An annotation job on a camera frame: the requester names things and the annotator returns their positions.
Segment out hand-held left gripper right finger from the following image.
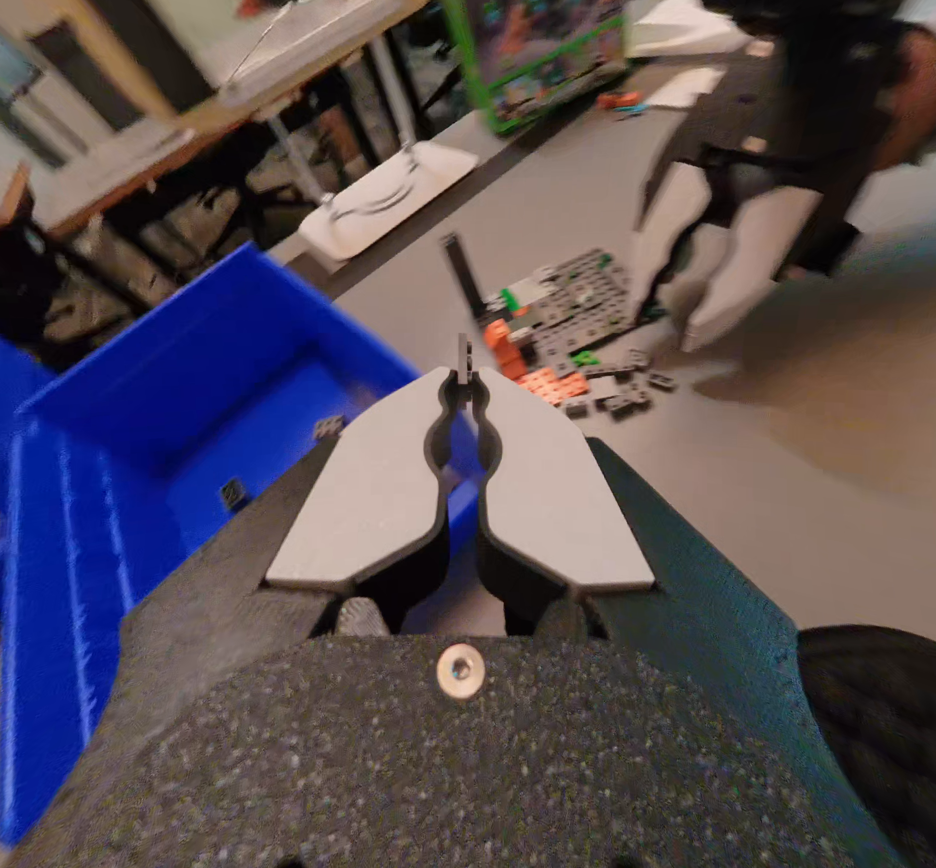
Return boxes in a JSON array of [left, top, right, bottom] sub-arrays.
[[470, 367, 656, 600]]

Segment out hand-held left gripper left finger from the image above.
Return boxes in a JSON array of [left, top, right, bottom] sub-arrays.
[[265, 367, 453, 591]]

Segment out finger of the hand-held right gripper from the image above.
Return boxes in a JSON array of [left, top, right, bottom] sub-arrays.
[[630, 162, 714, 324], [680, 188, 823, 353]]

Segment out grey and orange lego build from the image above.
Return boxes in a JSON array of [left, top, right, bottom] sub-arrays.
[[439, 232, 637, 405]]

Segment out blue plastic storage bin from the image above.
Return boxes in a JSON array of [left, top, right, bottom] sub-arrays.
[[0, 338, 58, 438], [0, 241, 484, 847]]

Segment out lego set box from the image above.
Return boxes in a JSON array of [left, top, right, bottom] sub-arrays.
[[439, 0, 630, 134]]

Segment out lego instruction booklet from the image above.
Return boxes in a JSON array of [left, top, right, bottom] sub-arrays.
[[102, 0, 403, 94]]

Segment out person's right hand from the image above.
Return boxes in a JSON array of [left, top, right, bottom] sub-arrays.
[[874, 27, 936, 171]]

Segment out large printed paper bag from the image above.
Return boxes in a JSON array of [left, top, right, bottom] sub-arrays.
[[629, 0, 754, 58]]

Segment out white stand base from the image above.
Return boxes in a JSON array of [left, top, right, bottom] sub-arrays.
[[0, 0, 480, 273]]

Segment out black office chair seat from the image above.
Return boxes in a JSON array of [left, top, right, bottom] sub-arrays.
[[797, 625, 936, 868]]

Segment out wooden office desk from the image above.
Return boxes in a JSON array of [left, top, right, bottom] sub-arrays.
[[0, 115, 250, 240]]

